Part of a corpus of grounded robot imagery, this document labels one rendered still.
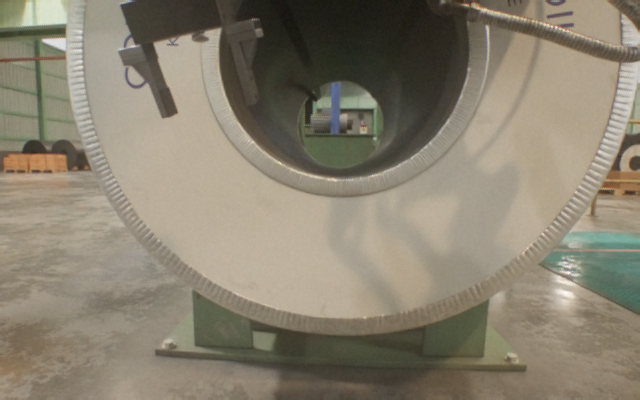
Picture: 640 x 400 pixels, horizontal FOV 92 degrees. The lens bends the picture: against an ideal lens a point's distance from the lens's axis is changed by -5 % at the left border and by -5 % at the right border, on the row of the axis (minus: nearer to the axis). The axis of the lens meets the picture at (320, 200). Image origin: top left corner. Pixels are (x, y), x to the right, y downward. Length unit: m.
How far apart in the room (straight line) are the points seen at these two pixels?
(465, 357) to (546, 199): 0.51
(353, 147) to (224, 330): 2.43
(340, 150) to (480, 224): 2.52
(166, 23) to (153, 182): 0.39
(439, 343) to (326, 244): 0.49
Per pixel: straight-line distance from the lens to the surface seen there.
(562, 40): 0.55
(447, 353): 1.06
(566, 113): 0.82
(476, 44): 0.76
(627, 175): 8.59
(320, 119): 3.41
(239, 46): 0.47
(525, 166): 0.77
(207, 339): 1.07
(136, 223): 0.81
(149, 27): 0.51
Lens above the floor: 0.55
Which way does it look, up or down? 6 degrees down
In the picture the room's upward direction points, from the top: 1 degrees clockwise
